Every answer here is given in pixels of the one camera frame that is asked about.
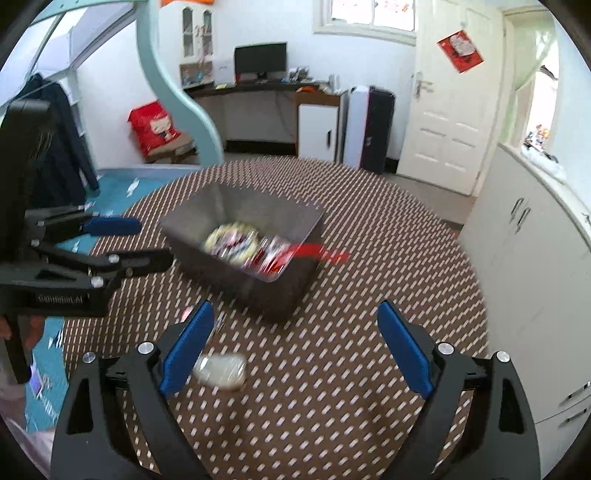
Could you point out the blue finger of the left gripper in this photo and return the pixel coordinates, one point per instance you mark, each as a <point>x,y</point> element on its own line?
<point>141,263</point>
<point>112,226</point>

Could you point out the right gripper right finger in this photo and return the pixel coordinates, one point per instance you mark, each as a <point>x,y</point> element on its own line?
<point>411,347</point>

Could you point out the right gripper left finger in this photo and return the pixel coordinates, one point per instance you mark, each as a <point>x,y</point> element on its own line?
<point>181,345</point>

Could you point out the clear plastic bag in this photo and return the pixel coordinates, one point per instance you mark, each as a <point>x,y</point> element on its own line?
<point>222,371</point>

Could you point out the person's left hand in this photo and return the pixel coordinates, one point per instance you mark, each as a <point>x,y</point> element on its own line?
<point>30,333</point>

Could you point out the dark hanging jacket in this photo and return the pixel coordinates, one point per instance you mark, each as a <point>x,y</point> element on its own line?
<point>64,174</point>

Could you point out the grey metal storage box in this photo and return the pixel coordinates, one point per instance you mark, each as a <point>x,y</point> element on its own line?
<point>240,241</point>

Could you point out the brown polka dot tablecloth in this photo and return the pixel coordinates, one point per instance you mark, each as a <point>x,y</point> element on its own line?
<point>323,397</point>

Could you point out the red cartoon bag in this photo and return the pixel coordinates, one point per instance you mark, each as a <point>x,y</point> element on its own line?
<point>152,127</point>

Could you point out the wooden chair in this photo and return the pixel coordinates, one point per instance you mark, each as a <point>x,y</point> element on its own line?
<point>175,151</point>

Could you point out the white low cabinet row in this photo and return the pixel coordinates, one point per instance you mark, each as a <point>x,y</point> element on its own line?
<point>528,238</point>

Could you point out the dark corner desk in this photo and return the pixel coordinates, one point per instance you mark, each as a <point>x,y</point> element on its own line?
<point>259,113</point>

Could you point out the white glass door cupboard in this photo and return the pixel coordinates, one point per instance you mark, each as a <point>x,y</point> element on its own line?
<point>195,65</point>

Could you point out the black computer monitor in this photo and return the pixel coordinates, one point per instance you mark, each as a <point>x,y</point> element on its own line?
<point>260,62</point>

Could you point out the white small cabinet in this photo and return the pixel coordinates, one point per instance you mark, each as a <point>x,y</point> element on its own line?
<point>317,125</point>

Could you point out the white panel door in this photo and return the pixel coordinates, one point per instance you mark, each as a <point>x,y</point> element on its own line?
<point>451,114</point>

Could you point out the white black air cooler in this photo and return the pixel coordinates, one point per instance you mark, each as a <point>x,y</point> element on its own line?
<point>369,120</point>

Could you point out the red door decoration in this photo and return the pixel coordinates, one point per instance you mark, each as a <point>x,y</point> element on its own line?
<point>461,51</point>

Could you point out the teal curved bed frame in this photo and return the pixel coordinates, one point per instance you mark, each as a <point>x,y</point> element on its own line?
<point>114,57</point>

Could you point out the white window frame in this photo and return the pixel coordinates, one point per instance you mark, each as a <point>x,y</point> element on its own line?
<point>387,20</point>

